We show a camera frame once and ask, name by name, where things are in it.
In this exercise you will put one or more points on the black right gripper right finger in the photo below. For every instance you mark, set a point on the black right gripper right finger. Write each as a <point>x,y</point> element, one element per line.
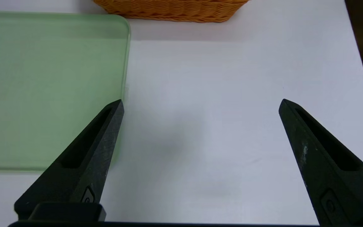
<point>332,176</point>

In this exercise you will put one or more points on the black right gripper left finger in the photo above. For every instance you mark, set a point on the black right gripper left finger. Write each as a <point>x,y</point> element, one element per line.
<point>96,157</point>

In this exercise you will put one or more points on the light green plastic tray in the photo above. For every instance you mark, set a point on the light green plastic tray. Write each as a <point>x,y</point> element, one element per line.
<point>43,88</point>

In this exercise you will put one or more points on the orange wicker basket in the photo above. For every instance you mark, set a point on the orange wicker basket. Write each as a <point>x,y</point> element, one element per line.
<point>169,12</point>

